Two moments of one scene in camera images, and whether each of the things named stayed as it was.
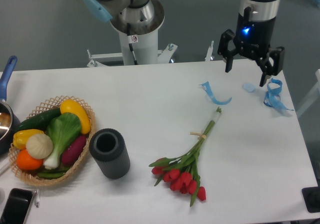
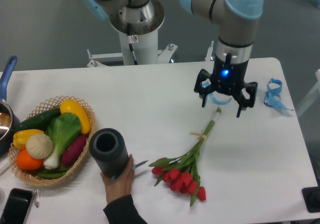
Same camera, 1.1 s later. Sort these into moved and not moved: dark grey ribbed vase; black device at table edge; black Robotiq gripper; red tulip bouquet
Moved: black Robotiq gripper
Not moved: red tulip bouquet; dark grey ribbed vase; black device at table edge
